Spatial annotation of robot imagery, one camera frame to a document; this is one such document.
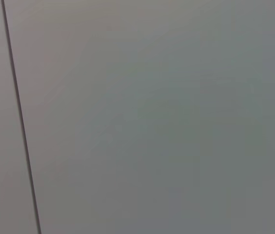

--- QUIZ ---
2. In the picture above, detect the dark thin wall seam strip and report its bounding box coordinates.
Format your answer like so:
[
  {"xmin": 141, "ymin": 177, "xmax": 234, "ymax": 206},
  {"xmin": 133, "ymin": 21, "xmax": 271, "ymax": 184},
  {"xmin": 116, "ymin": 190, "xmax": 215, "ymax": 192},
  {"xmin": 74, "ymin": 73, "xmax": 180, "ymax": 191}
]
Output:
[{"xmin": 0, "ymin": 0, "xmax": 42, "ymax": 234}]

